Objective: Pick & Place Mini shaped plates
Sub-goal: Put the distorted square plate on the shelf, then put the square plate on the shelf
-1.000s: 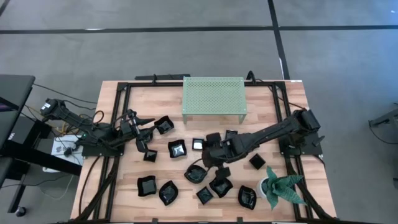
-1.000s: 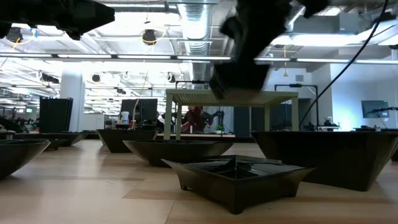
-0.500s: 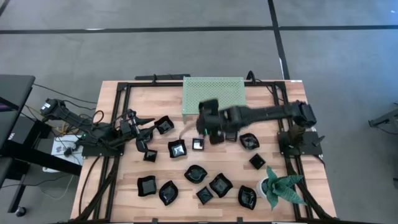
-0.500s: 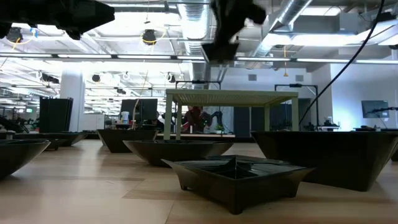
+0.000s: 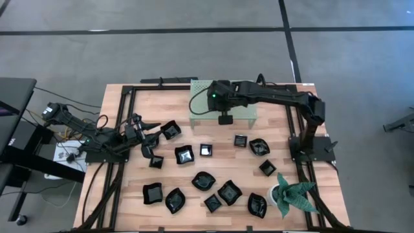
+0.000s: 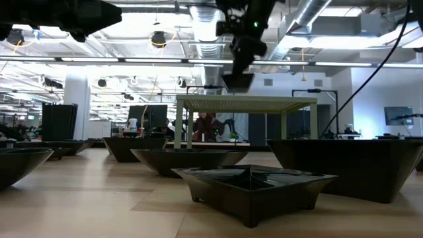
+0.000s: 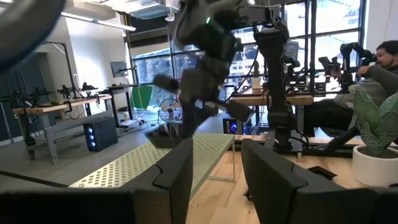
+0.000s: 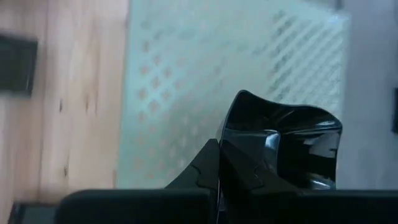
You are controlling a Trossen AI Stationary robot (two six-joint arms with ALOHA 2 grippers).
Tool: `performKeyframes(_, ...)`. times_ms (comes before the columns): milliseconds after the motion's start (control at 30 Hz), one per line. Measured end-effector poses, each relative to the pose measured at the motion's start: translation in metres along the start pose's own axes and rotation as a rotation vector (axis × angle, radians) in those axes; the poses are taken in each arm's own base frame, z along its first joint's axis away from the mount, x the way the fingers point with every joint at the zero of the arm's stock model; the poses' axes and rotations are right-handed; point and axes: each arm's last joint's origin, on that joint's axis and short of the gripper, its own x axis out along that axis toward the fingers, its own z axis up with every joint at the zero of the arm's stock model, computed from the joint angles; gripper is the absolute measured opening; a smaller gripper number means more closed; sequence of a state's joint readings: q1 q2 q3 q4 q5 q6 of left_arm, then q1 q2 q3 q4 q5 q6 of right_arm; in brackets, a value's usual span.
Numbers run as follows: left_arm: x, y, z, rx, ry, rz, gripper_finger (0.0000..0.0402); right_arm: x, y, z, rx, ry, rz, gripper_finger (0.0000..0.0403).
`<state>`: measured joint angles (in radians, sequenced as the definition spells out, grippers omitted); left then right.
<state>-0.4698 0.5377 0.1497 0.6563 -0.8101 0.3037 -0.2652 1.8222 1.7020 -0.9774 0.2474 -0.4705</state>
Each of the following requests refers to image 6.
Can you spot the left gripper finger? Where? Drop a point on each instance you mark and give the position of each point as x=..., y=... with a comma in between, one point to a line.
x=104, y=20
x=107, y=10

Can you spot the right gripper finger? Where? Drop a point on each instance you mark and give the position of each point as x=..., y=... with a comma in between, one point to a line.
x=239, y=66
x=251, y=64

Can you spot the black leaf-shaped mini plate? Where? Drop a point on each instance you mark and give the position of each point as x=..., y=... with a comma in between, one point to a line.
x=79, y=147
x=158, y=162
x=238, y=84
x=16, y=165

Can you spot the black wavy square mini plate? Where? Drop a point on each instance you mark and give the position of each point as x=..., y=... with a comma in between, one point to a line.
x=135, y=150
x=357, y=168

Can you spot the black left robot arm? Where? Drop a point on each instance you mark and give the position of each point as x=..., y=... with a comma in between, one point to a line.
x=26, y=13

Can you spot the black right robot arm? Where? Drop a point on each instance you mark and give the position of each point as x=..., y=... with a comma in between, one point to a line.
x=264, y=8

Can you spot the black background robot arm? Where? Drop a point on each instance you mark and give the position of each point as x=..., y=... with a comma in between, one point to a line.
x=229, y=125

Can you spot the black overhead stand bar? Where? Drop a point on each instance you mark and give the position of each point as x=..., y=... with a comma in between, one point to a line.
x=213, y=87

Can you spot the green perforated metal shelf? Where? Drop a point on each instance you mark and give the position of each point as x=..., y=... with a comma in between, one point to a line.
x=244, y=104

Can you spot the long ceiling light strip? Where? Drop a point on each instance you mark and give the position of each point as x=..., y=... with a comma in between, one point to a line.
x=89, y=59

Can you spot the small green desk plant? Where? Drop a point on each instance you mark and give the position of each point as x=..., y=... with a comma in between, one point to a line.
x=233, y=135

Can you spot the person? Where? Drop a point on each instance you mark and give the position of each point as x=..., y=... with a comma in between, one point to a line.
x=205, y=127

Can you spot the black computer monitor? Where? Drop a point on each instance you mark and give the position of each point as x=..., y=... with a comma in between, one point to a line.
x=158, y=117
x=140, y=110

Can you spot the black cabinet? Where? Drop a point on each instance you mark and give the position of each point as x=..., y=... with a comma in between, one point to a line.
x=59, y=122

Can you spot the dark office desk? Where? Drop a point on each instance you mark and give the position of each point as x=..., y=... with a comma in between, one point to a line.
x=396, y=136

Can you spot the grey wall vent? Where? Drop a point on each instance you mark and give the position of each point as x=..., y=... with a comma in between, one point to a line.
x=268, y=82
x=318, y=82

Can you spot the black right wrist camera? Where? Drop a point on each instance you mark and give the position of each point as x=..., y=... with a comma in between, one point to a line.
x=226, y=29

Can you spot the silver corrugated ceiling duct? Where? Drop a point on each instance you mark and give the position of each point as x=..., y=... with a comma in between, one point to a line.
x=206, y=33

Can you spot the black ceiling camera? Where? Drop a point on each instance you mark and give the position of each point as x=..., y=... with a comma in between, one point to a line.
x=158, y=39
x=182, y=83
x=101, y=83
x=15, y=37

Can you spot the black tube frame stand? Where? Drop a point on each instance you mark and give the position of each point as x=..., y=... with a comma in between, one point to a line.
x=314, y=90

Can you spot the silver slanted ceiling duct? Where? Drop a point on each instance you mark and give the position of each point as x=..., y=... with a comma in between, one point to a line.
x=310, y=11

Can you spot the black aluminium table frame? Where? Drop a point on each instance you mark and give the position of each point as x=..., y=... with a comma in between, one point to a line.
x=257, y=148

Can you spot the wall mounted monitor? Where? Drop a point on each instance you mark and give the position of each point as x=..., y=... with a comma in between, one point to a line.
x=398, y=115

